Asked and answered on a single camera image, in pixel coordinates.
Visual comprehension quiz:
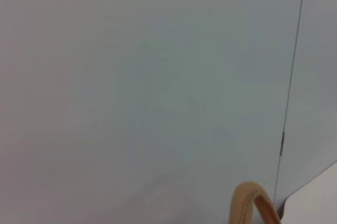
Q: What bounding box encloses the brown jute handbag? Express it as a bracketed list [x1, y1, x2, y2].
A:
[230, 181, 282, 224]

